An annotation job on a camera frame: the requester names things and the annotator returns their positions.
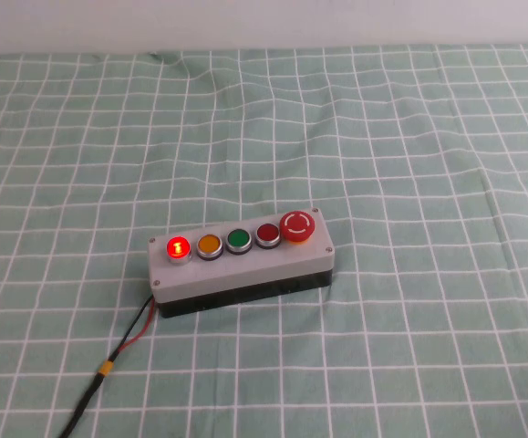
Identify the green white checked tablecloth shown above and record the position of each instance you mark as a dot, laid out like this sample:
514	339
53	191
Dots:
382	137

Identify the small grey clip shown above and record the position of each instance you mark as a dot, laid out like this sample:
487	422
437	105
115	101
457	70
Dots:
154	54

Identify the dark red push button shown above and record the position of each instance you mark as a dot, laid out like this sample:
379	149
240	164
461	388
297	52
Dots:
268	234

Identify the grey black button control box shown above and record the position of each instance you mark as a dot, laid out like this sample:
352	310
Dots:
245	269

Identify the green push button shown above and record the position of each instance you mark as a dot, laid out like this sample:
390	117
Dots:
238	239

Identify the yellow push button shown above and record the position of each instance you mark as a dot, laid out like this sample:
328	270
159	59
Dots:
209	245

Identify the lit red push button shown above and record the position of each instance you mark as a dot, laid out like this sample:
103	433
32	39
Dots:
179	250

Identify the red mushroom emergency stop button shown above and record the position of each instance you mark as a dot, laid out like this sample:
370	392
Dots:
296	225

